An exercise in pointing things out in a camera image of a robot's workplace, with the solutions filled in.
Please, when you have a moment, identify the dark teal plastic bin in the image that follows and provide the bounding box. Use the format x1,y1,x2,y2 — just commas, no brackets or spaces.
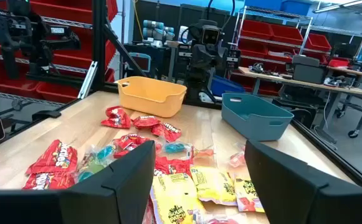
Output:
221,92,295,142

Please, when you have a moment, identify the silver frame bracket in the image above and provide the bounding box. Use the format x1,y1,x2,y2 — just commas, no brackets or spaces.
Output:
77,60,99,100

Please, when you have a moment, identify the yellow Sour Patch candy pack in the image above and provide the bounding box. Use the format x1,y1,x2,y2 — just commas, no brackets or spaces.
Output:
233,176,265,214
150,172,206,224
189,166,238,207

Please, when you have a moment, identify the metal wire shelf rack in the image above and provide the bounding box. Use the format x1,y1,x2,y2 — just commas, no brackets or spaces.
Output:
230,5,362,97
0,0,119,108

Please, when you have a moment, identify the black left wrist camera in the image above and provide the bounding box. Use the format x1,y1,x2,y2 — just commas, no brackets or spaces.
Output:
201,24,222,46

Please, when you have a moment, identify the blue storage tote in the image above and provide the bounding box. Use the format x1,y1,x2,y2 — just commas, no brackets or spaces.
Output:
244,0,283,10
280,0,312,16

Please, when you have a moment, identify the black equipment box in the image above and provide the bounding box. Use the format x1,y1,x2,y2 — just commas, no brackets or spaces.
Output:
292,55,327,85

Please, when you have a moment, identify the blue plastic crate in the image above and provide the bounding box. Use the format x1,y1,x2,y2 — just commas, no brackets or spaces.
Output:
211,75,246,98

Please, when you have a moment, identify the yellow plastic bin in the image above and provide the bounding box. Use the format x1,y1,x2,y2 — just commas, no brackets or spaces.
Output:
115,76,188,118

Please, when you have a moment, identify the black table edge clamp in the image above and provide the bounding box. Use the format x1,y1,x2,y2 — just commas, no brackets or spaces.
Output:
32,110,62,121

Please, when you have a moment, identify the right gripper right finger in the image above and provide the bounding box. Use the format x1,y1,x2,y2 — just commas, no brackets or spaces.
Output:
244,139,362,224

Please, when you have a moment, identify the ceiling light strip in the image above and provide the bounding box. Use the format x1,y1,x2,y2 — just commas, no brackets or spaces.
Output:
312,0,362,14

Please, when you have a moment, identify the clear red fish candy pack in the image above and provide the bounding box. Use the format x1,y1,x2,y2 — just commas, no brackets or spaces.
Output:
228,143,247,169
204,217,241,224

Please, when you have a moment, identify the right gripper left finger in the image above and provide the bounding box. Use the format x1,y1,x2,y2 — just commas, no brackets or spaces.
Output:
0,139,156,224

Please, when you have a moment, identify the clear orange fish candy pack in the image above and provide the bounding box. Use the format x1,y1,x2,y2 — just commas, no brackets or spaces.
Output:
192,145,215,159

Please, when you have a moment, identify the robot teach pendant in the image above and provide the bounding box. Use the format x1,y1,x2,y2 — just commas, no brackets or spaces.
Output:
126,52,152,73

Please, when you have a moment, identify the wooden top work desk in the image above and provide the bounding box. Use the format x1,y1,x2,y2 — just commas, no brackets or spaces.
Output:
238,66,362,139

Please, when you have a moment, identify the clear teal fish candy pack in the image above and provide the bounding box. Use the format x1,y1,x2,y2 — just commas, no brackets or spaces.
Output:
163,141,194,156
75,160,107,184
95,143,118,162

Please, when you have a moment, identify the hanging yellow cable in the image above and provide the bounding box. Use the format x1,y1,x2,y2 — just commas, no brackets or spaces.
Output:
133,0,145,41

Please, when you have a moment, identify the grey blue jointed robot arm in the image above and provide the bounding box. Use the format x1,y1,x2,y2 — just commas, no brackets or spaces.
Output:
141,19,176,47

